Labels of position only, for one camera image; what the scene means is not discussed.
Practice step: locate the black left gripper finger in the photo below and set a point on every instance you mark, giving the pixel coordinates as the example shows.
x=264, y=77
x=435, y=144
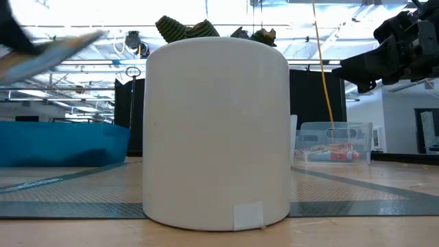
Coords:
x=17, y=31

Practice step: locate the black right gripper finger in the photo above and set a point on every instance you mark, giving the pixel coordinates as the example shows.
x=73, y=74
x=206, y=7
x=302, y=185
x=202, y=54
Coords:
x=374, y=67

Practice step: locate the blue orange granola bar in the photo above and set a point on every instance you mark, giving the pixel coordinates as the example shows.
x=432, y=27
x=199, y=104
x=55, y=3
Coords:
x=44, y=58

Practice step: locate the red yellow colourful granola bar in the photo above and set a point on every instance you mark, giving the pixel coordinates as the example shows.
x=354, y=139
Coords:
x=329, y=147

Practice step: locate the blue red-ended granola bar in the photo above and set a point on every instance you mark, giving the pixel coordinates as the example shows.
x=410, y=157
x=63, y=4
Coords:
x=339, y=156

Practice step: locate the black divider panel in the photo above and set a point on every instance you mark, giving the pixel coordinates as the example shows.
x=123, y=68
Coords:
x=315, y=99

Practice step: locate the clear plastic bin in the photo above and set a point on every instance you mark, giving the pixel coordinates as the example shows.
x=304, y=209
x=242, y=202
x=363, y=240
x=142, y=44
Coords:
x=363, y=137

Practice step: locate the black ceiling-hung device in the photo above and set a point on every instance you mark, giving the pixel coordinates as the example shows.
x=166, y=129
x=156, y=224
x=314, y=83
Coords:
x=133, y=39

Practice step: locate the teal plastic bin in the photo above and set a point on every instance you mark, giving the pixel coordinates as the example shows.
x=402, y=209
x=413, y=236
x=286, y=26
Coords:
x=61, y=144

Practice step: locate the grey silicone baking mat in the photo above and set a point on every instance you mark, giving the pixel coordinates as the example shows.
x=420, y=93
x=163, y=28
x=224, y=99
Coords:
x=343, y=192

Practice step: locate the green succulent plant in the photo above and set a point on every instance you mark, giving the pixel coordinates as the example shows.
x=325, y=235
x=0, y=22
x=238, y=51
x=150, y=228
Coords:
x=178, y=31

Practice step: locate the white plant pot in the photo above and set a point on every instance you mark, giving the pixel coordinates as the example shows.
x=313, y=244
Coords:
x=216, y=137

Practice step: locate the white square sticker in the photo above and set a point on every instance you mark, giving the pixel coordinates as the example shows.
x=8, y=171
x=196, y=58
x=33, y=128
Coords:
x=248, y=216

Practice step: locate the black aluminium table frame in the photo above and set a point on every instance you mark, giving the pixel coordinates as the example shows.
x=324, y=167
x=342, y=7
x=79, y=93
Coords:
x=404, y=158

